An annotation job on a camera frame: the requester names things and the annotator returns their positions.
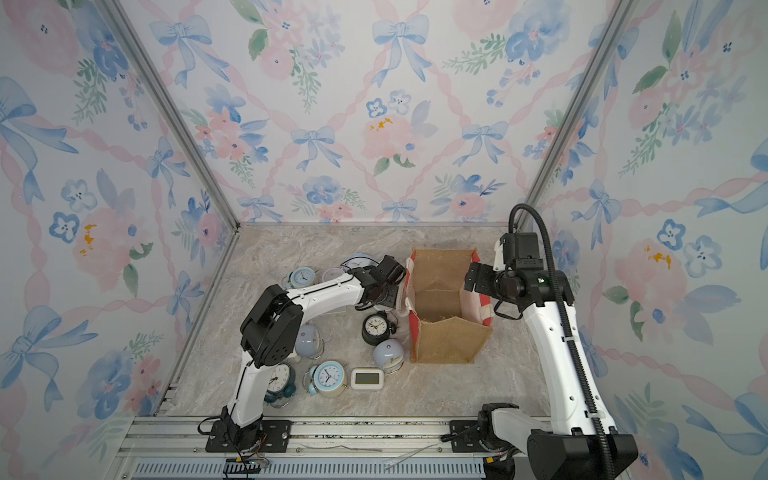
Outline blue dome alarm clock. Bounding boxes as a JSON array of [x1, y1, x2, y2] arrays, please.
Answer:
[[373, 338, 405, 375]]

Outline white digital clock front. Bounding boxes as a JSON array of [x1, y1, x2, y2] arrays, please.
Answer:
[[350, 367, 385, 391]]

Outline black twin-bell alarm clock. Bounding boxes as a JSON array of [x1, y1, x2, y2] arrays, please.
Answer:
[[361, 312, 398, 346]]

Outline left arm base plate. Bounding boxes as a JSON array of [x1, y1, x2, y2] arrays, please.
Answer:
[[205, 420, 293, 455]]

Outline blue square alarm clock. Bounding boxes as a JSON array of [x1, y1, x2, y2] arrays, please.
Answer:
[[340, 253, 379, 270]]

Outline aluminium front rail frame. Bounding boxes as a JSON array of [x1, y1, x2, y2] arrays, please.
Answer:
[[106, 417, 538, 479]]

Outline blue twin-bell clock beige base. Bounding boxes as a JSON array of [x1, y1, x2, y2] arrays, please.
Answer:
[[284, 266, 316, 289]]

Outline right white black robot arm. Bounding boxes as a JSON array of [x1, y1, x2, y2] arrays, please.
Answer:
[[465, 232, 638, 479]]

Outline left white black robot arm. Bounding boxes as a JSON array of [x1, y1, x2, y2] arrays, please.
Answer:
[[218, 255, 406, 450]]

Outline grey blue oval clock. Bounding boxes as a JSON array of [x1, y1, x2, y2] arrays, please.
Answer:
[[294, 324, 324, 359]]

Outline dark green triangular clock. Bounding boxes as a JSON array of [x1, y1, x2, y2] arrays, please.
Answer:
[[264, 363, 296, 408]]

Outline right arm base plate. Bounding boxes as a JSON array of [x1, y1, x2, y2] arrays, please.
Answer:
[[447, 420, 495, 453]]

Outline light blue twin-bell clock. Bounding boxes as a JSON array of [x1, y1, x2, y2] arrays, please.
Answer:
[[305, 360, 347, 398]]

